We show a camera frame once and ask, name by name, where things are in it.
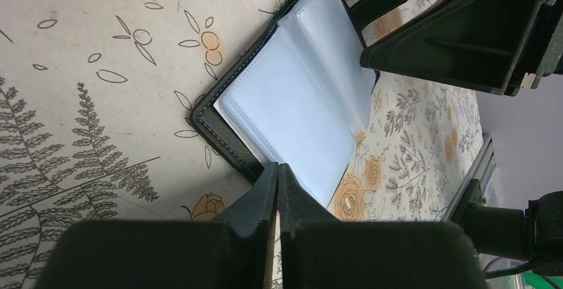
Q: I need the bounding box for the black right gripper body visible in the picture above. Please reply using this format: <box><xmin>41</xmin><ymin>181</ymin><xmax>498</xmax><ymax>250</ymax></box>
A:
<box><xmin>519</xmin><ymin>0</ymin><xmax>562</xmax><ymax>89</ymax></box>

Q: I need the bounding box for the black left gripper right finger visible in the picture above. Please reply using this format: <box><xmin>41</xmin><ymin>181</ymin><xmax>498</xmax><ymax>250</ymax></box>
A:
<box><xmin>278</xmin><ymin>163</ymin><xmax>487</xmax><ymax>288</ymax></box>

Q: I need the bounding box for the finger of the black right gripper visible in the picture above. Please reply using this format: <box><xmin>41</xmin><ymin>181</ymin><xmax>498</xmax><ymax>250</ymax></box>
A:
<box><xmin>360</xmin><ymin>0</ymin><xmax>550</xmax><ymax>96</ymax></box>

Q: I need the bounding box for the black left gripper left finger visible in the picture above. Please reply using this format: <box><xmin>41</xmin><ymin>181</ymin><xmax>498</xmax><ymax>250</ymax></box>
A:
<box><xmin>35</xmin><ymin>163</ymin><xmax>279</xmax><ymax>288</ymax></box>

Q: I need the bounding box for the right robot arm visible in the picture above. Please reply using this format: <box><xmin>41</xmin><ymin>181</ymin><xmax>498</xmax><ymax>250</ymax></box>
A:
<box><xmin>360</xmin><ymin>0</ymin><xmax>562</xmax><ymax>260</ymax></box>

